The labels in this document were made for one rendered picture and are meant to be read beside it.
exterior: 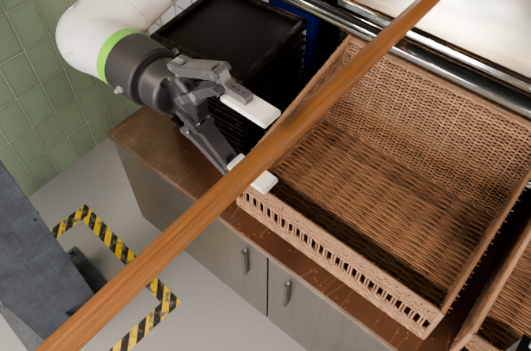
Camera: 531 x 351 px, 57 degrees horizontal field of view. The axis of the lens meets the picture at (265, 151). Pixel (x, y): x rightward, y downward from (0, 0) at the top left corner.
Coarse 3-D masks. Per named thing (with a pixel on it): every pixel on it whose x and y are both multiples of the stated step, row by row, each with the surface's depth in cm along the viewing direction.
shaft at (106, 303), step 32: (416, 0) 79; (384, 32) 74; (352, 64) 69; (320, 96) 65; (288, 128) 62; (256, 160) 59; (224, 192) 56; (192, 224) 54; (160, 256) 52; (128, 288) 49; (96, 320) 48
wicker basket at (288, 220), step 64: (384, 64) 126; (320, 128) 143; (384, 128) 134; (512, 128) 113; (256, 192) 115; (320, 192) 130; (384, 192) 129; (448, 192) 129; (512, 192) 114; (320, 256) 114; (384, 256) 118; (448, 256) 118
